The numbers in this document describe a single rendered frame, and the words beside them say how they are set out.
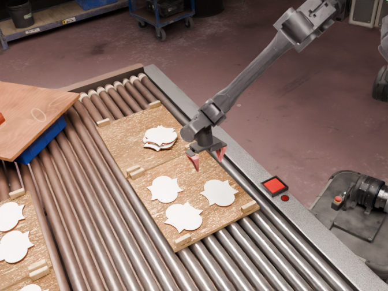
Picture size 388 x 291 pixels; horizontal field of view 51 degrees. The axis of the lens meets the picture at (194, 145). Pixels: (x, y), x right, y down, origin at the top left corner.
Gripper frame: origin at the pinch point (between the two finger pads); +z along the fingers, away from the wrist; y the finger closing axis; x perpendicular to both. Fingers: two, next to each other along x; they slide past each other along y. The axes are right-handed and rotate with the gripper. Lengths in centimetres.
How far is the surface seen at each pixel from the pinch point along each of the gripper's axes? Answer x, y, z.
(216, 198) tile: -5.0, -1.4, 12.0
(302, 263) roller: -41.0, 6.9, 21.0
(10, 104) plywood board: 93, -53, -14
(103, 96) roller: 93, -8, -4
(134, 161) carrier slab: 33.2, -17.5, 6.4
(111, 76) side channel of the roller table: 104, 1, -10
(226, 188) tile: -3.0, 4.7, 11.3
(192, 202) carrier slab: -0.8, -9.2, 12.5
